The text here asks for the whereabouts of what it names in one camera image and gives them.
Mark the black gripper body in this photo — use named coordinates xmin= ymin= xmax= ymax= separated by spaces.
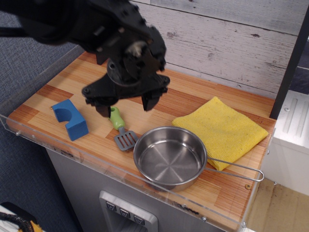
xmin=82 ymin=60 xmax=170 ymax=106

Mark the dark right post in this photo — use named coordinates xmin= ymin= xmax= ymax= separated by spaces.
xmin=269 ymin=8 xmax=309 ymax=119

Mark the clear acrylic guard rail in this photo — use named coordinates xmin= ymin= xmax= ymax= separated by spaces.
xmin=0 ymin=46 xmax=269 ymax=232

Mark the yellow object bottom left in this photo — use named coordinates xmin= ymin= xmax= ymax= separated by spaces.
xmin=22 ymin=221 xmax=44 ymax=232

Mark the grey cabinet with dispenser panel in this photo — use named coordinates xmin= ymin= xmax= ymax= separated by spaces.
xmin=47 ymin=150 xmax=220 ymax=232

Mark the green handled grey spatula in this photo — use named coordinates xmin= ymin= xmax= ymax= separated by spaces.
xmin=110 ymin=107 xmax=138 ymax=151

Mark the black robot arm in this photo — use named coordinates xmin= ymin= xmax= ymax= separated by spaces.
xmin=0 ymin=0 xmax=170 ymax=117

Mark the blue arch block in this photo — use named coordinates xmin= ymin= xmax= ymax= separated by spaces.
xmin=52 ymin=99 xmax=89 ymax=141

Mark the dark post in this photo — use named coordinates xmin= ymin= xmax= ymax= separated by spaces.
xmin=96 ymin=52 xmax=109 ymax=65
xmin=269 ymin=8 xmax=309 ymax=119

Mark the yellow cloth napkin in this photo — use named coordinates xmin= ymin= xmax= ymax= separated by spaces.
xmin=172 ymin=97 xmax=268 ymax=171

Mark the black cable bottom left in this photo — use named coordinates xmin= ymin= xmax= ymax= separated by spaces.
xmin=0 ymin=212 xmax=32 ymax=232

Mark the white appliance at right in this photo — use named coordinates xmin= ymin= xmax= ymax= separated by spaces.
xmin=261 ymin=90 xmax=309 ymax=195

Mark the stainless steel pan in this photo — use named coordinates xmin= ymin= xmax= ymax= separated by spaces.
xmin=133 ymin=126 xmax=265 ymax=192

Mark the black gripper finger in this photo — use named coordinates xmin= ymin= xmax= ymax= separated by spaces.
xmin=141 ymin=91 xmax=161 ymax=111
xmin=95 ymin=103 xmax=111 ymax=118

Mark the dark left post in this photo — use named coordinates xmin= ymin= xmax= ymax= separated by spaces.
xmin=96 ymin=52 xmax=109 ymax=65

